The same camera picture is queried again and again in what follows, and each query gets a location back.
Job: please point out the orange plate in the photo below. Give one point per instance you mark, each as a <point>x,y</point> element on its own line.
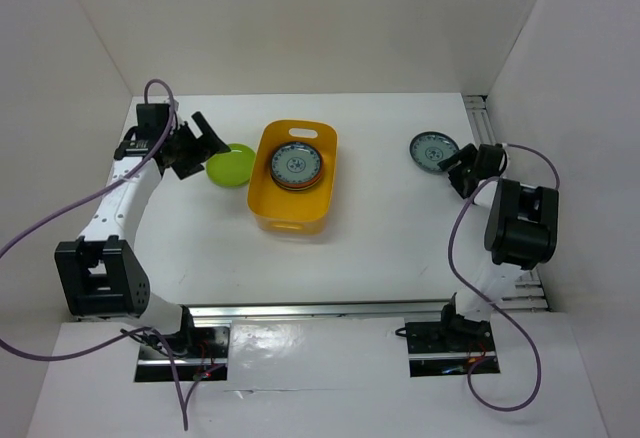
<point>320,173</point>
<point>302,184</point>

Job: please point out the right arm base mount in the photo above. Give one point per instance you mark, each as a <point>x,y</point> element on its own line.
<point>450,346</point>

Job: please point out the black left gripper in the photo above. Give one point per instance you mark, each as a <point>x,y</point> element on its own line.
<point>203,147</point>

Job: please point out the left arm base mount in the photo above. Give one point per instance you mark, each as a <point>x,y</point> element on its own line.
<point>199,353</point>

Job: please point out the green plate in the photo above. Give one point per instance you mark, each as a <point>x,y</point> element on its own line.
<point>231,169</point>

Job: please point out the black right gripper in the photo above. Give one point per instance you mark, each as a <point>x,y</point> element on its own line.
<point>466,152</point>

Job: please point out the aluminium rail front edge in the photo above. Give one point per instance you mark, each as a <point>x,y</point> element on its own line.
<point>280,310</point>

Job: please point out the blue floral plate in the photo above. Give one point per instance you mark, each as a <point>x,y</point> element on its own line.
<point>296,149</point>
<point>428,149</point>

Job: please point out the yellow plastic bin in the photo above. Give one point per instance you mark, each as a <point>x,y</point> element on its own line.
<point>296,212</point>

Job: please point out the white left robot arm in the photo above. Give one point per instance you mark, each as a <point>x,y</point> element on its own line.
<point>100,274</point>

